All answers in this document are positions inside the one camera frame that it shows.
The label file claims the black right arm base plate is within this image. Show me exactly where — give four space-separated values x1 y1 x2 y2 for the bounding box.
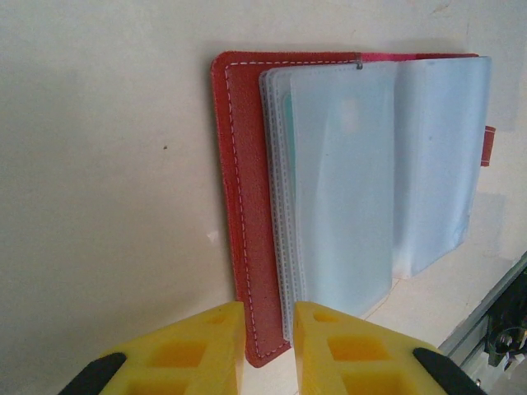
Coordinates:
484 263 527 374

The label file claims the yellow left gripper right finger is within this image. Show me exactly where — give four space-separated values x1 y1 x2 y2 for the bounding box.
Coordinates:
292 301 491 395

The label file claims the aluminium front frame rail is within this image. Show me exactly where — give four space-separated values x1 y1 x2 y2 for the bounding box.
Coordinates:
436 249 527 395

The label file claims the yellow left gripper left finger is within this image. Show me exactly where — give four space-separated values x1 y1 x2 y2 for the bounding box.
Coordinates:
61 301 246 395

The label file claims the teal credit card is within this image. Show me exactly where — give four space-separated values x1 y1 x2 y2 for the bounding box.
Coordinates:
282 94 298 190

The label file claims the red leather card holder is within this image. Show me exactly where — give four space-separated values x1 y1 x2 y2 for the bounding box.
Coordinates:
211 49 497 369

